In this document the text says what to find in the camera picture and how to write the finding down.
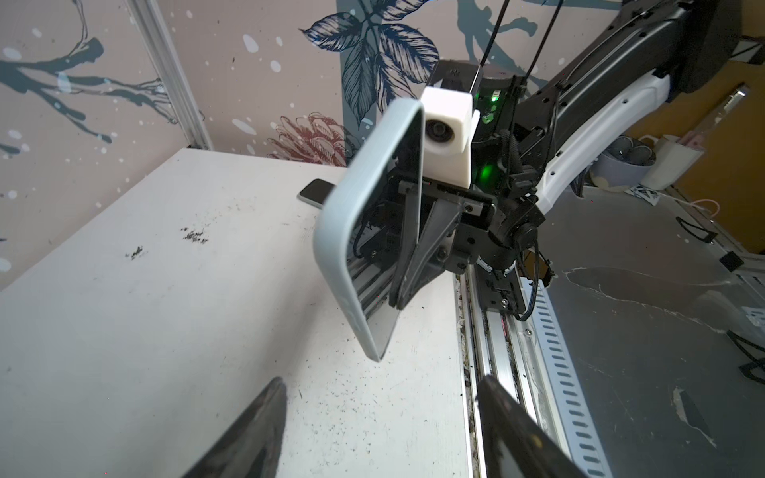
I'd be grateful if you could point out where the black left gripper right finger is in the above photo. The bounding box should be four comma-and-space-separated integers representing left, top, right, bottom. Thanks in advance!
477, 376, 585, 478

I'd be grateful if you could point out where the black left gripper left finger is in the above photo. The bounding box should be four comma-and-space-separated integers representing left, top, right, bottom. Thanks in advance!
184, 376, 287, 478

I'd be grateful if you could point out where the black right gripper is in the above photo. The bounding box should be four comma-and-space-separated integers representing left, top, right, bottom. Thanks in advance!
388, 179, 545, 310

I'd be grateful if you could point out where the phone black screen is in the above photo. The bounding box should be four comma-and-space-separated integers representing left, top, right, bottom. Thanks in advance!
313, 99, 424, 362
298, 178, 336, 209

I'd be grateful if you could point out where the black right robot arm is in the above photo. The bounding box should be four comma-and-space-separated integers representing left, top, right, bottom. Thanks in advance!
390, 1, 742, 309

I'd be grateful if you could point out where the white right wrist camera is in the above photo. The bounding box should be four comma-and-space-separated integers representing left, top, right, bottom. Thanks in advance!
420, 87, 479, 189

